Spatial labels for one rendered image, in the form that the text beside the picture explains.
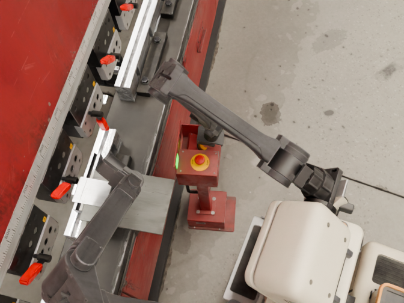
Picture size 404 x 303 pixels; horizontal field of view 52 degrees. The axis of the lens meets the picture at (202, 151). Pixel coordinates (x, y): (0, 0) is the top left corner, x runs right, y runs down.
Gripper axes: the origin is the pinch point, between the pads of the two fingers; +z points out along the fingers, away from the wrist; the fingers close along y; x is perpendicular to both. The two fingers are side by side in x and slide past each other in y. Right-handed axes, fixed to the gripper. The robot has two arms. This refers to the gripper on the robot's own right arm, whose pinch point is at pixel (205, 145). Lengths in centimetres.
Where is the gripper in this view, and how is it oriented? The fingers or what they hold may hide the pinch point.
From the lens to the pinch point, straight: 166.4
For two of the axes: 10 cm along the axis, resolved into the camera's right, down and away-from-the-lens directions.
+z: -2.1, 3.9, 9.0
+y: -9.7, -1.7, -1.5
